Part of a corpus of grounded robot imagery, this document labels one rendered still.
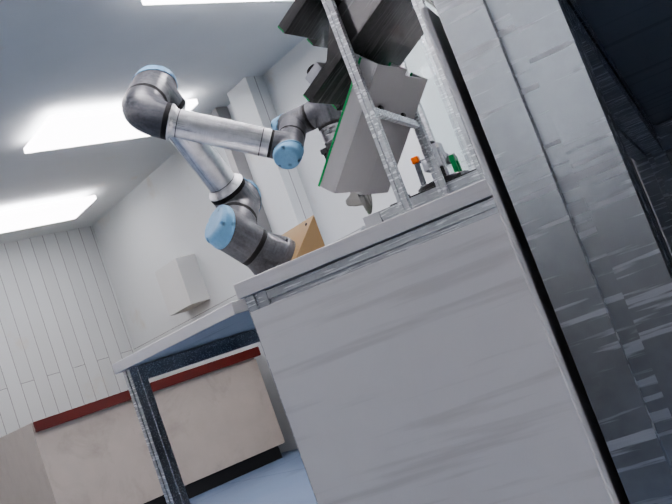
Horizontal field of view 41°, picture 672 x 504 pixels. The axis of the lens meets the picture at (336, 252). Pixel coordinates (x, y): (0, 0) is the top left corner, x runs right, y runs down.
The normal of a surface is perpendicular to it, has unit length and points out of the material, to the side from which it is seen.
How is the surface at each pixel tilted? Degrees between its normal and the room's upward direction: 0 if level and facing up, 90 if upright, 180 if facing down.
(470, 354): 90
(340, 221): 90
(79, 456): 90
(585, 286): 90
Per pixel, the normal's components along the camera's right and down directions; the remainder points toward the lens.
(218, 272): -0.75, 0.21
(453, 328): -0.38, 0.04
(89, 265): 0.57, -0.29
